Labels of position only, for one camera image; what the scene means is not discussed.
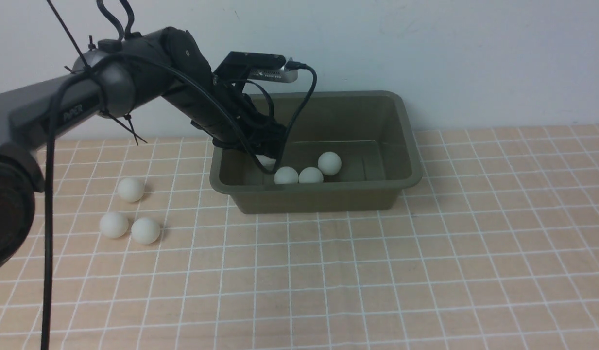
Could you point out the checkered orange tablecloth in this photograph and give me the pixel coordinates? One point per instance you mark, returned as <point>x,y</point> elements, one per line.
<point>497,248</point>

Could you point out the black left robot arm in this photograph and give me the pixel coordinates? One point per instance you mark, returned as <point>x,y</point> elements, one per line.
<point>166,63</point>

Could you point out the olive green plastic bin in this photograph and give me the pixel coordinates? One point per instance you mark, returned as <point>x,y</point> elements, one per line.
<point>369,130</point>

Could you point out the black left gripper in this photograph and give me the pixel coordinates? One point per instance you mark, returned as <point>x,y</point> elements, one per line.
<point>240,125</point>

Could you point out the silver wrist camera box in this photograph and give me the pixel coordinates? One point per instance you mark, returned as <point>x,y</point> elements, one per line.
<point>263,68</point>

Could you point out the white ping-pong ball with logo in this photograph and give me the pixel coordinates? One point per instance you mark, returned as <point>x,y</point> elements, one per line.
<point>267,162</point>

